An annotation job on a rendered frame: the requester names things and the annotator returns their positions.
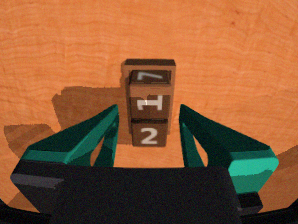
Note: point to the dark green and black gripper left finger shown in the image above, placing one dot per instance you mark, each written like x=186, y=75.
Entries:
x=74, y=145

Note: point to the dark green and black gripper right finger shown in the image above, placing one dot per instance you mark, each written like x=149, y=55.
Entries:
x=249, y=161

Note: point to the brown calendar cube with white digits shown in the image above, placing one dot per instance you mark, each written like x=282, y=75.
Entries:
x=149, y=94

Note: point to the brown calendar cube with white digit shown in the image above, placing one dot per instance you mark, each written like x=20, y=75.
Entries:
x=149, y=132

